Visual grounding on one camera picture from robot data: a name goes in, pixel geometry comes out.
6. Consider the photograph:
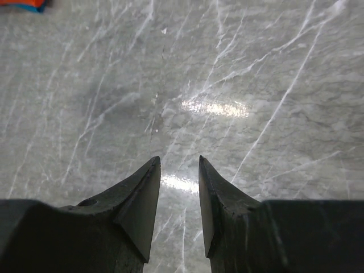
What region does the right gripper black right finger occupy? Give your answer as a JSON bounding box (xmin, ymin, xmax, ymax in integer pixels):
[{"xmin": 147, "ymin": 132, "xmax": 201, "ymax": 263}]
[{"xmin": 198, "ymin": 157, "xmax": 363, "ymax": 272}]

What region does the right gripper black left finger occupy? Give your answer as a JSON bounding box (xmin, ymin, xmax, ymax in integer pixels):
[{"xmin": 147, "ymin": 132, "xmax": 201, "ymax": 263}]
[{"xmin": 1, "ymin": 156, "xmax": 161, "ymax": 272}]

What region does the orange t shirt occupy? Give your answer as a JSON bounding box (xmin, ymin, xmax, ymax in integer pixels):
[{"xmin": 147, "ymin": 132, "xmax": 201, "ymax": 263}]
[{"xmin": 1, "ymin": 0, "xmax": 46, "ymax": 9}]

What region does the folded blue t shirt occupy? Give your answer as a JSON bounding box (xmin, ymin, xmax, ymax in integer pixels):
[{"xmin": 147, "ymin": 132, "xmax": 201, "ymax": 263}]
[{"xmin": 16, "ymin": 0, "xmax": 47, "ymax": 13}]

